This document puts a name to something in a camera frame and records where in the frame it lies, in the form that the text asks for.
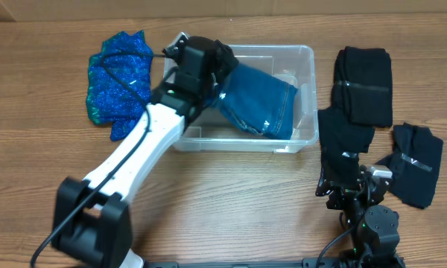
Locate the clear plastic storage bin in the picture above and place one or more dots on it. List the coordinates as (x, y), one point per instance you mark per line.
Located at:
(293, 64)

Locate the middle folded black garment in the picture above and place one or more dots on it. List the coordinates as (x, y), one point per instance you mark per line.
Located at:
(341, 142)

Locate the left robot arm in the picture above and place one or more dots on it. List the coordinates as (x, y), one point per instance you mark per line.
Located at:
(92, 216)

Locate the large folded black garment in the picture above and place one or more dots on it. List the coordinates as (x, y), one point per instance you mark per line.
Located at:
(363, 86)

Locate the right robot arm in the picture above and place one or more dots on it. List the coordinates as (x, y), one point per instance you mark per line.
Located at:
(370, 230)

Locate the blue denim jeans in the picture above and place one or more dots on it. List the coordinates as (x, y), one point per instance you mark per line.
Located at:
(257, 103)

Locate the blue sequin fabric bundle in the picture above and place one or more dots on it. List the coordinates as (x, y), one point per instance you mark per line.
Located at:
(119, 83)

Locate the small folded black garment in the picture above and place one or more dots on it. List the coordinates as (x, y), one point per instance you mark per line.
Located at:
(415, 164)

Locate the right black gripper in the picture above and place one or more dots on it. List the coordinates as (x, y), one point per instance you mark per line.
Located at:
(340, 193)

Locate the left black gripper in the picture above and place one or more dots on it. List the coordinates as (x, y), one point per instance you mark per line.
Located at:
(225, 59)

